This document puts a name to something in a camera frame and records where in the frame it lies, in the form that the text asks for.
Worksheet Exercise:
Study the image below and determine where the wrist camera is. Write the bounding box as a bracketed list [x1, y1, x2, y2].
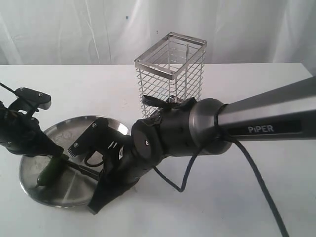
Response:
[8, 87, 51, 118]
[68, 117, 129, 168]

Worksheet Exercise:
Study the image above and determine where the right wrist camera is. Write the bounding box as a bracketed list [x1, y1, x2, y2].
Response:
[68, 117, 129, 168]

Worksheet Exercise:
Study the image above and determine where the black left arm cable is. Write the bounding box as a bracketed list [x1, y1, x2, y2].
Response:
[0, 82, 38, 114]

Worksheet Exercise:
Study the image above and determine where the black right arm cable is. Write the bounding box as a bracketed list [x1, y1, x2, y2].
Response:
[142, 95, 291, 237]

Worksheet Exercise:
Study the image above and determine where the wire metal utensil rack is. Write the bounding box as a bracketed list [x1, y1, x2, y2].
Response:
[133, 32, 207, 119]

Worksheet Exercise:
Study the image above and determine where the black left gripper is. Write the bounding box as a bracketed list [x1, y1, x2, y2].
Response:
[0, 108, 64, 157]

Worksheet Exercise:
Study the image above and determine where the white backdrop curtain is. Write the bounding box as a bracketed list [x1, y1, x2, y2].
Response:
[0, 0, 316, 71]

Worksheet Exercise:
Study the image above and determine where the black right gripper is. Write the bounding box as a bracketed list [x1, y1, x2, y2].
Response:
[87, 140, 153, 214]

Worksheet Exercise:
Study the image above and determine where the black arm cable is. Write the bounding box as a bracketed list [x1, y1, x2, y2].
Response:
[142, 95, 291, 237]
[0, 82, 38, 114]

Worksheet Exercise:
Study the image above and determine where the green cucumber with stem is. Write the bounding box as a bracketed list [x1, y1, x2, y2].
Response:
[37, 158, 63, 187]

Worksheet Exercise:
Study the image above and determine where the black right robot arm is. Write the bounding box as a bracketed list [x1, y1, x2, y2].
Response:
[88, 77, 316, 214]

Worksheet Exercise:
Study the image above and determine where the round steel plate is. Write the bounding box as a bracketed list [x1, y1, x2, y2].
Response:
[18, 115, 131, 208]

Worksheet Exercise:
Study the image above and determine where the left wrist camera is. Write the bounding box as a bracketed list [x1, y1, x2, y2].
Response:
[8, 87, 51, 118]

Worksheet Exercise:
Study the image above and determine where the black handled knife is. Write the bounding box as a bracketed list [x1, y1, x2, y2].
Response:
[62, 157, 100, 181]

